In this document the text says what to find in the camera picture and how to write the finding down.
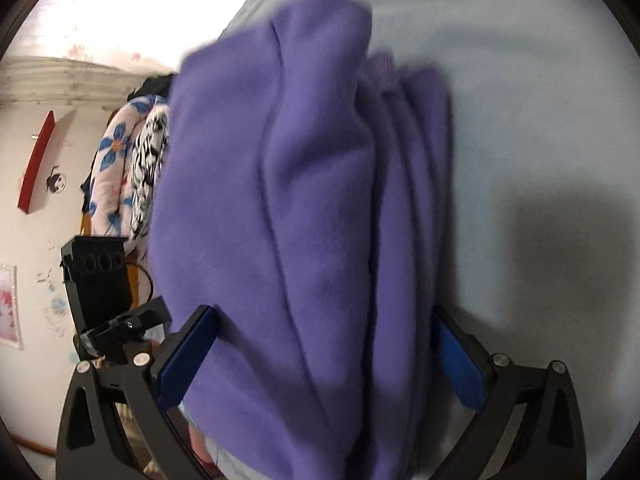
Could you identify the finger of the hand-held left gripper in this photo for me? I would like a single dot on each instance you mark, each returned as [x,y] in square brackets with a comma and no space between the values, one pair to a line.
[130,322]

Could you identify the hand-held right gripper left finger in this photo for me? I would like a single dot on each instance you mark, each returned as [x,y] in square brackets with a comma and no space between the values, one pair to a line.
[185,355]

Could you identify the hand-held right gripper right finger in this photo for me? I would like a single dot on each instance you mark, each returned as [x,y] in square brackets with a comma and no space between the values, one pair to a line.
[460,365]

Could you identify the purple zip hoodie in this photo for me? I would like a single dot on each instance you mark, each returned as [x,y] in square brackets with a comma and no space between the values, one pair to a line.
[300,210]

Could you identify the black and white printed garment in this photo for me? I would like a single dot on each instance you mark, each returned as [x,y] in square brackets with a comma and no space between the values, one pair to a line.
[147,170]

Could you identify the floral quilt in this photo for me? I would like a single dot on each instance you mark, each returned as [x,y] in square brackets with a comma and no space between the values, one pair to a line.
[112,160]

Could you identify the black cloth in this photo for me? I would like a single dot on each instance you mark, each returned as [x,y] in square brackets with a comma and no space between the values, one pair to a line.
[150,85]

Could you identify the sheer leaf-print curtain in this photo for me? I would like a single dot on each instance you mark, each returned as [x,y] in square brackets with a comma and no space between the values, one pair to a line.
[100,35]

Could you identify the grey-blue bed blanket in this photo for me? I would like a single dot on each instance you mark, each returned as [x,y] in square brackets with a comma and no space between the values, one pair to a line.
[525,110]

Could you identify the blue flower wall sticker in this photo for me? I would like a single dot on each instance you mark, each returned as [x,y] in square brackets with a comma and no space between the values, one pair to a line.
[57,305]

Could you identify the pink wall poster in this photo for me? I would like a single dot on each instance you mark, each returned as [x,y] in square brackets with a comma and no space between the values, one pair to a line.
[10,305]

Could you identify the black wall sticker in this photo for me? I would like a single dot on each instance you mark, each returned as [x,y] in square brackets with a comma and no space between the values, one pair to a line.
[56,180]

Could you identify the red wall banner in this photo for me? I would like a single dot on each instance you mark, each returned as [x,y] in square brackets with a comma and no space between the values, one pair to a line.
[37,160]

